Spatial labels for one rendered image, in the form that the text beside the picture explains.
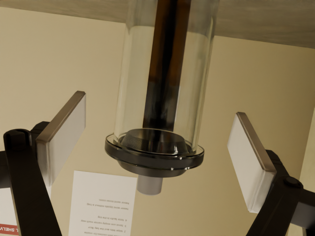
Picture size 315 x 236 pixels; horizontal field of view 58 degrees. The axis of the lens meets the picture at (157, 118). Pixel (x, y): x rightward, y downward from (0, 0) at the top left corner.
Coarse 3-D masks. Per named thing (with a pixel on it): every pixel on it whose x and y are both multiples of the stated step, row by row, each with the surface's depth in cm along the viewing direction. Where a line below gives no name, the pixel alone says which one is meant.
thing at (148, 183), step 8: (128, 168) 28; (136, 168) 28; (144, 168) 27; (144, 176) 31; (152, 176) 28; (160, 176) 28; (168, 176) 28; (176, 176) 29; (144, 184) 31; (152, 184) 31; (160, 184) 31; (144, 192) 31; (152, 192) 31
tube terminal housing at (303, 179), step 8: (312, 120) 60; (312, 128) 59; (312, 136) 59; (312, 144) 58; (312, 152) 58; (304, 160) 61; (312, 160) 58; (304, 168) 60; (312, 168) 57; (304, 176) 60; (312, 176) 57; (304, 184) 60; (312, 184) 57; (288, 232) 63; (296, 232) 60
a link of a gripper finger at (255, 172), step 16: (240, 112) 20; (240, 128) 19; (240, 144) 18; (256, 144) 16; (240, 160) 18; (256, 160) 15; (240, 176) 18; (256, 176) 15; (272, 176) 14; (256, 192) 15; (256, 208) 15
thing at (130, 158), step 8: (112, 152) 28; (120, 152) 27; (128, 160) 26; (136, 160) 26; (144, 160) 26; (152, 160) 26; (160, 160) 26; (168, 160) 26; (176, 160) 26; (184, 160) 27; (192, 160) 27; (200, 160) 29
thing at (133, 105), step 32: (128, 0) 28; (160, 0) 25; (192, 0) 25; (128, 32) 27; (160, 32) 25; (192, 32) 26; (128, 64) 27; (160, 64) 26; (192, 64) 26; (128, 96) 27; (160, 96) 26; (192, 96) 27; (128, 128) 27; (160, 128) 26; (192, 128) 28
